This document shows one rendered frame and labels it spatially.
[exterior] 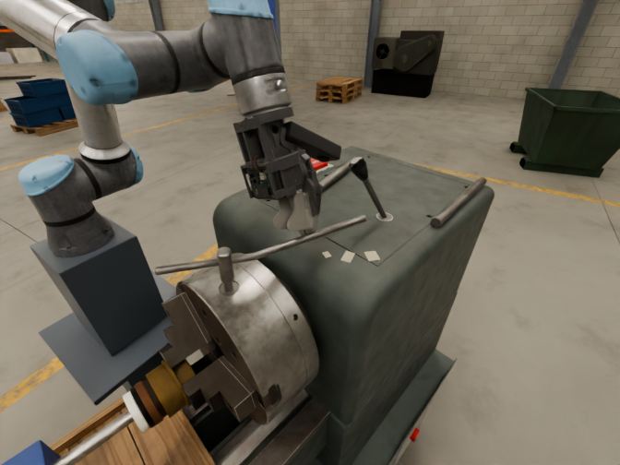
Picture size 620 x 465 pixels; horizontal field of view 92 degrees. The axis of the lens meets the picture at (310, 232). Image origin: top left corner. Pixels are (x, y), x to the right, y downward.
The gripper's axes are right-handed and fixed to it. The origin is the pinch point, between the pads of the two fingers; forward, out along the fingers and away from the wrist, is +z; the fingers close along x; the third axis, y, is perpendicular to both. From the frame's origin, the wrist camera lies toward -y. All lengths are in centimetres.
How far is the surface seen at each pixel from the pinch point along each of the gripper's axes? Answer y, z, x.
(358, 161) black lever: -13.4, -8.5, 2.1
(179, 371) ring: 25.4, 16.9, -12.8
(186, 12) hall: -674, -504, -1263
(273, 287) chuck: 7.8, 7.7, -4.0
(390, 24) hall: -879, -204, -505
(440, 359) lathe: -53, 79, -8
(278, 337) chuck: 12.0, 13.6, 0.2
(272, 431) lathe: 14.7, 44.5, -12.3
